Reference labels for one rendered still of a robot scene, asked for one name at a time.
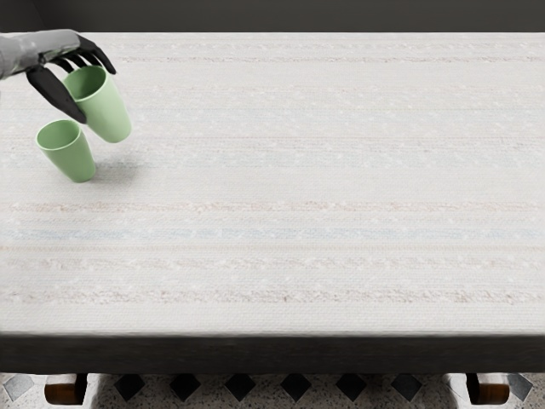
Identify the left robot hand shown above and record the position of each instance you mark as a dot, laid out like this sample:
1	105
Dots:
42	47

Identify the light green plastic cup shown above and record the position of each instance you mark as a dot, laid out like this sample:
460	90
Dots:
72	157
104	111

